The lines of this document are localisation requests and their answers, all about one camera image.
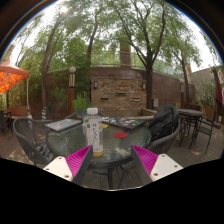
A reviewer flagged black metal patio chair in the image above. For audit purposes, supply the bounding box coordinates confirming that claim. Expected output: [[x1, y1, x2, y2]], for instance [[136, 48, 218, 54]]
[[189, 114, 218, 155]]

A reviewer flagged globe-topped lamp post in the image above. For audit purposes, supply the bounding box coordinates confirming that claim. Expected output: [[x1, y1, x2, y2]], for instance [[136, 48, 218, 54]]
[[68, 65, 77, 116]]

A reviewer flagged dark round patio table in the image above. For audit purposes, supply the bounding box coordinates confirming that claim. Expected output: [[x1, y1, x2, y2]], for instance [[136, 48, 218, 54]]
[[178, 108, 204, 148]]

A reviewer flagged folded maroon patio umbrella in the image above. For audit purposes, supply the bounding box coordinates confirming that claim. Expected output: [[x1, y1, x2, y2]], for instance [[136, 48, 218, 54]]
[[213, 66, 224, 123]]

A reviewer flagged silver laptop with stickers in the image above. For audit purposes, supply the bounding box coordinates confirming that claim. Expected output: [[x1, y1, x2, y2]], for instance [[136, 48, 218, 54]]
[[44, 118, 83, 132]]

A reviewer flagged black laptop with stickers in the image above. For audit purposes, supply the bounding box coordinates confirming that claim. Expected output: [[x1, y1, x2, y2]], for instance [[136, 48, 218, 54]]
[[101, 116, 148, 130]]

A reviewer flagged green plant in teal pot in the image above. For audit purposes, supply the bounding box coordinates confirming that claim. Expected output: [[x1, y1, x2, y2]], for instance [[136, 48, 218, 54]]
[[73, 92, 93, 118]]

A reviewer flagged black backpack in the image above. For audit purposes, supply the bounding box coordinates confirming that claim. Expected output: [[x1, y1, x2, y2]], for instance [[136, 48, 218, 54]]
[[148, 104, 181, 143]]

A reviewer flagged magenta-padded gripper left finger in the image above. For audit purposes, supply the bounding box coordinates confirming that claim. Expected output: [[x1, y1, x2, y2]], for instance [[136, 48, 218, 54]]
[[43, 145, 94, 186]]

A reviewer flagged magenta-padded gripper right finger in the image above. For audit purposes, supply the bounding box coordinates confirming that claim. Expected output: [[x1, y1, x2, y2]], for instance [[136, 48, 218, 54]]
[[129, 143, 184, 186]]

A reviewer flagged dark-trunked tall tree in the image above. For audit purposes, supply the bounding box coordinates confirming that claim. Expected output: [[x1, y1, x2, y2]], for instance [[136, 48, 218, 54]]
[[109, 0, 188, 110]]

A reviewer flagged clear white-capped drink bottle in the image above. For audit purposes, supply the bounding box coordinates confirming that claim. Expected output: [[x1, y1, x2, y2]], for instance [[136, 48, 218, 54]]
[[82, 107, 105, 157]]

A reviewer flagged orange canopy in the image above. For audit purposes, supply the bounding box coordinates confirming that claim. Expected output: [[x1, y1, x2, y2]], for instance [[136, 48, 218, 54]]
[[0, 59, 31, 94]]

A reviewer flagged flat round red coaster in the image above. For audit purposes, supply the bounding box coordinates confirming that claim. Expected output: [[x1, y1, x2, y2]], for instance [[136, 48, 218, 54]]
[[113, 131, 129, 139]]

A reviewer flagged blue yellow striped bollard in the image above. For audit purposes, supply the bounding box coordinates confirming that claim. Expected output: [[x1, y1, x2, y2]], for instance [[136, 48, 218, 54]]
[[41, 106, 48, 121]]

